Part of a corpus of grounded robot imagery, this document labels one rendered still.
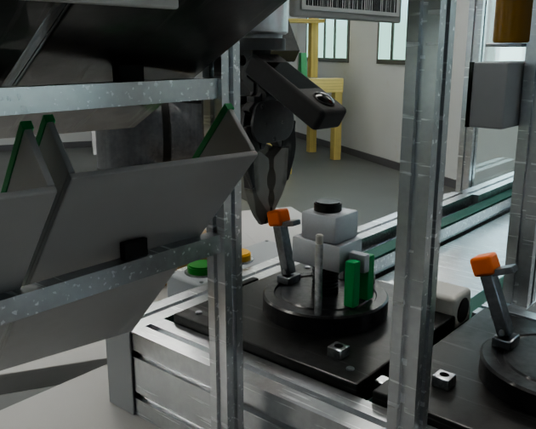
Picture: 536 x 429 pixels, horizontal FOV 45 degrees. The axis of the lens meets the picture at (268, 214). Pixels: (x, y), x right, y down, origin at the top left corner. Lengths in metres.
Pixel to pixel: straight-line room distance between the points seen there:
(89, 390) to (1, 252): 0.47
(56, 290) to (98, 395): 0.40
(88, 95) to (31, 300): 0.13
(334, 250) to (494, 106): 0.23
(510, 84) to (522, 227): 0.17
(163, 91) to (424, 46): 0.18
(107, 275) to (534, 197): 0.51
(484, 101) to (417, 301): 0.37
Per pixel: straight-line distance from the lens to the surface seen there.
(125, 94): 0.43
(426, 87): 0.38
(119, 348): 0.74
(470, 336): 0.69
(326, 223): 0.67
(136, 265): 0.45
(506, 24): 0.77
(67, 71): 0.43
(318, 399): 0.59
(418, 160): 0.40
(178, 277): 0.86
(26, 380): 0.90
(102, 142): 1.18
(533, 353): 0.63
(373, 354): 0.64
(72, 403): 0.80
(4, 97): 0.39
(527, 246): 0.79
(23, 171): 0.36
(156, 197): 0.42
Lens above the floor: 1.25
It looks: 14 degrees down
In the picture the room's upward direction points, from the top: straight up
